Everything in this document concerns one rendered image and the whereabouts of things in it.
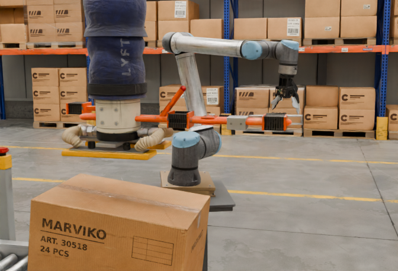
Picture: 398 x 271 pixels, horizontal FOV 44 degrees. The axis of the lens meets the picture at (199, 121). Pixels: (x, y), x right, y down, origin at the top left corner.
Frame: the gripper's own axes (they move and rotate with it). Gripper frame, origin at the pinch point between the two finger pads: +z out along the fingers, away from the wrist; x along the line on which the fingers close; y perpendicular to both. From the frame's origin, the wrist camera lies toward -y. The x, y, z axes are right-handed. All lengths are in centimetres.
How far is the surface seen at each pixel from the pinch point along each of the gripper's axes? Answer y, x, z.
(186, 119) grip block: 90, 5, -9
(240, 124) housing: 82, 23, -9
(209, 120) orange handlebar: 86, 12, -9
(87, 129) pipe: 104, -33, -1
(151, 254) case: 109, 6, 37
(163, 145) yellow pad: 87, -9, 4
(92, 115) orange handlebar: 104, -31, -6
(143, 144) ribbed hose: 103, -5, 0
